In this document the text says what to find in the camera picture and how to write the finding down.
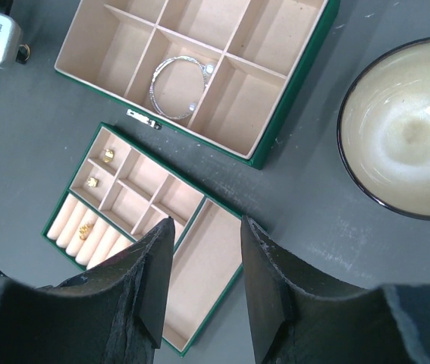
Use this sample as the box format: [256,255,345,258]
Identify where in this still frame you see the beige ceramic bowl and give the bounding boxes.
[337,37,430,221]

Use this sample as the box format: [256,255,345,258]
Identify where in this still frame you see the green jewelry box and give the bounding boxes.
[55,0,340,169]

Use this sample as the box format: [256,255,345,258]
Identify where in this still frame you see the green jewelry tray insert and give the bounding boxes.
[42,123,242,356]

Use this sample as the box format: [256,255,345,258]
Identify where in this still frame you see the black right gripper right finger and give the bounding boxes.
[240,216,430,363]

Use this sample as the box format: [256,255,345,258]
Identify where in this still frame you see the gold ornate ring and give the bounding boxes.
[77,222,95,241]

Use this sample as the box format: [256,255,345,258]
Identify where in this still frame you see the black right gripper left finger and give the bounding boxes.
[0,218,175,363]

